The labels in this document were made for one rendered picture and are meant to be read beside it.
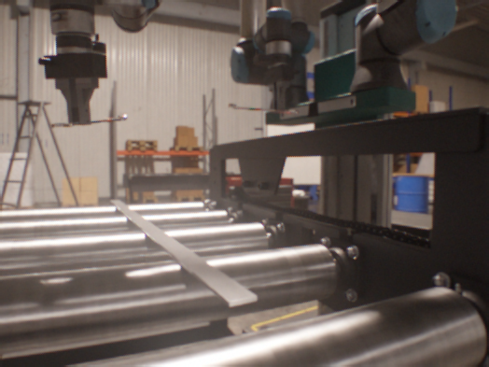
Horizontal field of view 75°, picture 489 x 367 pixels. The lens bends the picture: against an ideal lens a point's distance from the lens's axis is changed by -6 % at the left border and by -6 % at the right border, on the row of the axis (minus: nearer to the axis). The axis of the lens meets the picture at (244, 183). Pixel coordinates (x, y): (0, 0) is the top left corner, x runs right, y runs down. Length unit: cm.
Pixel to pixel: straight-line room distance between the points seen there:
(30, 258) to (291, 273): 56
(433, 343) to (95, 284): 46
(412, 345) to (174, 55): 1145
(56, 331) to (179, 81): 1105
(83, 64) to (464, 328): 79
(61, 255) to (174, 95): 1061
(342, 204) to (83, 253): 109
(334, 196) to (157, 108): 990
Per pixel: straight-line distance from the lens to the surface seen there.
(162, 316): 58
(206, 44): 1207
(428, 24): 107
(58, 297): 57
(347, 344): 38
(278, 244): 98
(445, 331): 47
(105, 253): 85
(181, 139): 1007
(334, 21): 165
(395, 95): 115
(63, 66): 83
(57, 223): 116
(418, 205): 637
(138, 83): 1122
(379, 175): 136
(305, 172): 564
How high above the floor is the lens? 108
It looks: 3 degrees down
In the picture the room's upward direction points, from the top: straight up
